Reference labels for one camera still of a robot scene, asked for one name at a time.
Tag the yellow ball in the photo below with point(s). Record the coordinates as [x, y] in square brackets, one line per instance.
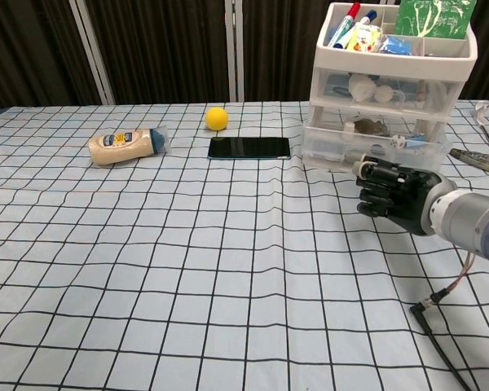
[217, 118]

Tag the white plastic drawer organizer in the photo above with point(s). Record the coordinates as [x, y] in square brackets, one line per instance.
[391, 59]

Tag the blue cap marker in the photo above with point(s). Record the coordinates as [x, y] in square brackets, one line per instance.
[370, 15]

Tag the upright white partition frame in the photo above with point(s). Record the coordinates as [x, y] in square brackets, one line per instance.
[234, 49]

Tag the green printed packet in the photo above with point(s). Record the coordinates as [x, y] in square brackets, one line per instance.
[432, 18]

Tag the round blue white badge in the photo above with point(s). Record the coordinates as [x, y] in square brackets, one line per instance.
[377, 149]

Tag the crumpled white tissue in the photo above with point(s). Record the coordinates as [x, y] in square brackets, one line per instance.
[360, 87]

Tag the small white bottle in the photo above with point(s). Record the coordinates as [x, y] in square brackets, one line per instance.
[348, 131]

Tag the black curtain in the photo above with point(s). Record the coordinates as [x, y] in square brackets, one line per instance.
[167, 49]

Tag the red cap marker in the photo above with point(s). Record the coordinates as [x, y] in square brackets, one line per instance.
[344, 26]

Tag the slanted white partition frame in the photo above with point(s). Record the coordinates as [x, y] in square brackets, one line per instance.
[93, 53]

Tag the black smartphone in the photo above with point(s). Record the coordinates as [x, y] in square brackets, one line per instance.
[248, 147]

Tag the grey correction tape dispenser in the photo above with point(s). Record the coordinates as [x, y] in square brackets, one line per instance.
[478, 159]

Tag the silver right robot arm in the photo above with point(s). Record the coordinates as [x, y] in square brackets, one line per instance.
[472, 220]

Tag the yellow snack packet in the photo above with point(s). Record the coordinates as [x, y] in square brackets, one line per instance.
[364, 38]

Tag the brown sponge pad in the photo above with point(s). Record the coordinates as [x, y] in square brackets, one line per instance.
[371, 127]

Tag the white die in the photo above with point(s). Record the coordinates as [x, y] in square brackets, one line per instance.
[398, 142]

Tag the blue checkered tablecloth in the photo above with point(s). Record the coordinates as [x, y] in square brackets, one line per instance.
[228, 264]

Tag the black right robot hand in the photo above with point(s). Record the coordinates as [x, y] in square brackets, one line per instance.
[403, 195]

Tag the cream mayonnaise bottle blue cap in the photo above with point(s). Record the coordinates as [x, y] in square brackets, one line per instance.
[122, 146]

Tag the clear drawer with die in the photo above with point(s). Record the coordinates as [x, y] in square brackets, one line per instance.
[330, 142]

